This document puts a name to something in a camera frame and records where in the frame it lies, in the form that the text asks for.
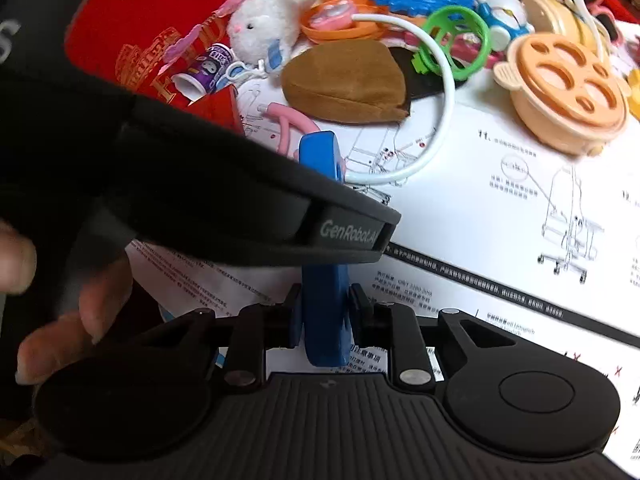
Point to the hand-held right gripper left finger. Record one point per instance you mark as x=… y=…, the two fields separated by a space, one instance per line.
x=292 y=320

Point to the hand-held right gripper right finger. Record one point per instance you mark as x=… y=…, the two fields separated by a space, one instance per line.
x=357 y=317

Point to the blue plastic toy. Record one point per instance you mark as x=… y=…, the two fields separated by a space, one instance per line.
x=325 y=320

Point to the red gift bag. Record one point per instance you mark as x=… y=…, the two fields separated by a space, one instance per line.
x=130 y=10

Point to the person's left hand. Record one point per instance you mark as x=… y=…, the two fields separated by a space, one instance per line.
x=107 y=300

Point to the pink plastic loop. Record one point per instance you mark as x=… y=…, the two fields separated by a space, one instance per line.
x=290 y=115

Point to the small purple cup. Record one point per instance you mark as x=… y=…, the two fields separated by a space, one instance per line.
x=205 y=67

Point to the white instruction sheet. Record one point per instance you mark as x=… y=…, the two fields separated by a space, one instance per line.
x=475 y=220

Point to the brown suede pouch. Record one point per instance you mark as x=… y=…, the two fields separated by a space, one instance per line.
x=345 y=85

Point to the white rabbit plush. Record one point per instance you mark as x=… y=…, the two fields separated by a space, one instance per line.
x=265 y=20

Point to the pink toy dish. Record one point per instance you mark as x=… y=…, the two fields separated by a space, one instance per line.
x=330 y=17

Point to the orange toy pan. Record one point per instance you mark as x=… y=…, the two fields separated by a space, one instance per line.
x=360 y=30

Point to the white plastic hoop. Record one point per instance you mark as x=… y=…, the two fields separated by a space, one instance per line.
x=447 y=110

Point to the black felt piece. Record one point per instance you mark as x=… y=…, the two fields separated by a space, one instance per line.
x=420 y=82

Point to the peach plastic lidded bowl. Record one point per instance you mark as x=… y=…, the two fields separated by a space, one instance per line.
x=545 y=125

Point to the pink plastic stick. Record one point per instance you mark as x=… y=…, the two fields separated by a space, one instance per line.
x=465 y=50

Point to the blue white robot cat toy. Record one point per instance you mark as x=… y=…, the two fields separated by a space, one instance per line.
x=500 y=15

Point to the yellow toy bowl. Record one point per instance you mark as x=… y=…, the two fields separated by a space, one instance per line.
x=550 y=17

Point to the yellow white duck toy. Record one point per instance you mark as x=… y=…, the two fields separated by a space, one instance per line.
x=635 y=90

